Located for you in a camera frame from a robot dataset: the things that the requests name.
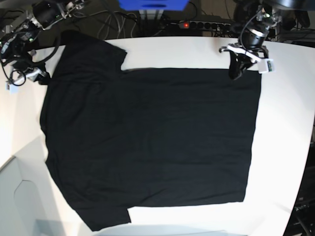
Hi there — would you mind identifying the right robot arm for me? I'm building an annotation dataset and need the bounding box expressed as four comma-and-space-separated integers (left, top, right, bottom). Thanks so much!
0, 0, 85, 89

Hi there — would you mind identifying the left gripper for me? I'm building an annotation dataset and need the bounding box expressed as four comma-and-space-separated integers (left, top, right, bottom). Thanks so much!
219, 27, 270, 81

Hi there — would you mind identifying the grey cabinet at lower left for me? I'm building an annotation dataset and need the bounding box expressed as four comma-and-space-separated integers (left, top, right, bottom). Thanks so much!
0, 157, 54, 236

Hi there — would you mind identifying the black T-shirt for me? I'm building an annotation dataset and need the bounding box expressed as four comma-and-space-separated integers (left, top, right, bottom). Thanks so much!
40, 33, 261, 231

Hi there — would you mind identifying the black power strip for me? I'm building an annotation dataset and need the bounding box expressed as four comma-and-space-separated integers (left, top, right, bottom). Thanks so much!
179, 21, 231, 32

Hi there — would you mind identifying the blue plastic bin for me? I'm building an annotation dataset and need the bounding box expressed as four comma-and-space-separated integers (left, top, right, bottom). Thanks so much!
118, 0, 189, 11

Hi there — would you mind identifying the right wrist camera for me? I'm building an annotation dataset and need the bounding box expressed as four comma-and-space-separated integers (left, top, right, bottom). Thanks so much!
5, 82, 19, 94

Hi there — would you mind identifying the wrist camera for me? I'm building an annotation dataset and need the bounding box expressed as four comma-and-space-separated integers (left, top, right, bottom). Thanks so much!
5, 82, 19, 94
257, 59, 275, 74

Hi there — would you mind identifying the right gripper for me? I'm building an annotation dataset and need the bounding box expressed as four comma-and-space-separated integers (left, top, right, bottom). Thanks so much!
2, 46, 51, 86

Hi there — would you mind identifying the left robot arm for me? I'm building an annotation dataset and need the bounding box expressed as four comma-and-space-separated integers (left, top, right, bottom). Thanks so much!
219, 0, 315, 80

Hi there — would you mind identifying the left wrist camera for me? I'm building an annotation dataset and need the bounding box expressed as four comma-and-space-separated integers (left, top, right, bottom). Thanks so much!
257, 59, 275, 74

